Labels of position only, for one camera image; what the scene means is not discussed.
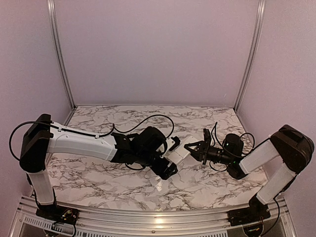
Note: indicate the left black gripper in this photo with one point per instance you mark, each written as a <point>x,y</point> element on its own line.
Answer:
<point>160,171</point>

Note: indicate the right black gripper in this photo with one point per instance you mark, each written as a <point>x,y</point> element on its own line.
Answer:
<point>203,150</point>

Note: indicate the white remote control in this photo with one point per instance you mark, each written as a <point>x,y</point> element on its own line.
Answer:
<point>178,155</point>

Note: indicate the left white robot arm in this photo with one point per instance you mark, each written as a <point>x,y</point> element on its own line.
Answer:
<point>46,137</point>

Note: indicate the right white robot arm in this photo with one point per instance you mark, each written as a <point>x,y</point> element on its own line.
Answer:
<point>294,148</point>

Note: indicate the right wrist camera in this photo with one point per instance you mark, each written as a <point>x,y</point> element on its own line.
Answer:
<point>207,135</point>

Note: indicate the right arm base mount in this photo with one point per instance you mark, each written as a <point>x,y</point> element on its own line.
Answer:
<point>246,215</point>

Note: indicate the front aluminium rail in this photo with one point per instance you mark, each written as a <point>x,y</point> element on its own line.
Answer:
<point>101,222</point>

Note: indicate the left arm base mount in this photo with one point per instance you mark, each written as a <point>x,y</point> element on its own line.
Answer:
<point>58,214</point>

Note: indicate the right aluminium frame post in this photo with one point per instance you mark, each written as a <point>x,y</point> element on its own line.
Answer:
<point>252,53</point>

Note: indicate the aluminium frame post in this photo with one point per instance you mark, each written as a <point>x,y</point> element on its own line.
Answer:
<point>58,51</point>
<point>252,53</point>

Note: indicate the left aluminium frame post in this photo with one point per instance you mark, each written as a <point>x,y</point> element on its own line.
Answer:
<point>58,51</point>

